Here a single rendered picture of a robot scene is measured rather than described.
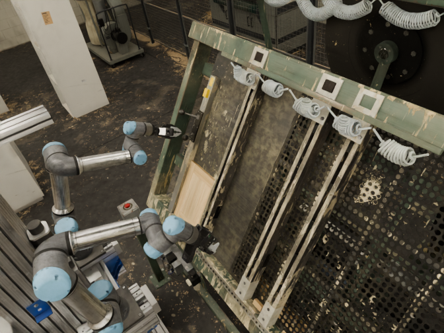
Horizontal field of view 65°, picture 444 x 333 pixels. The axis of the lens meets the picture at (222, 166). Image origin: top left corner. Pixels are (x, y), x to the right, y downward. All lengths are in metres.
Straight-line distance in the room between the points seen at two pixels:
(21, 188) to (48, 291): 3.02
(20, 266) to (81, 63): 4.17
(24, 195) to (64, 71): 1.95
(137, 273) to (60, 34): 3.40
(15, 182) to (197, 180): 2.53
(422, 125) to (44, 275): 1.36
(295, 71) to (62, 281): 1.24
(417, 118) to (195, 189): 1.36
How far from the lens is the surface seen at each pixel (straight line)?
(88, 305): 1.55
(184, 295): 3.10
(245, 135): 1.88
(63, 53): 5.45
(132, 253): 3.48
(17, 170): 4.22
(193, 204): 2.24
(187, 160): 2.25
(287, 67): 1.67
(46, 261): 1.40
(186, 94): 2.33
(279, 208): 1.69
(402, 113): 1.37
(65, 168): 1.87
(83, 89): 5.66
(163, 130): 2.05
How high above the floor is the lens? 2.64
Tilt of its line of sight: 41 degrees down
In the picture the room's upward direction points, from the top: 10 degrees counter-clockwise
